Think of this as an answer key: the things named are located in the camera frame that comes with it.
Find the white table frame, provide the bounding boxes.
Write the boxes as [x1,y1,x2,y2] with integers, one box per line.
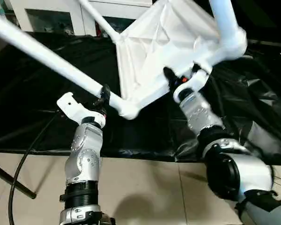
[116,0,248,120]

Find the white plastic table leg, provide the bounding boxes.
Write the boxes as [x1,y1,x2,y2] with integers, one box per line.
[0,8,126,113]
[77,0,122,43]
[209,0,248,51]

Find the black work mat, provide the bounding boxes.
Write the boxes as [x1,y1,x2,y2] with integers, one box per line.
[0,30,281,165]

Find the white glass-door cabinet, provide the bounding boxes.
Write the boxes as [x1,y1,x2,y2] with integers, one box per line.
[9,0,155,38]

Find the black metal stand leg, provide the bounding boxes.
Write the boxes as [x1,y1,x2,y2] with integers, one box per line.
[0,161,37,200]

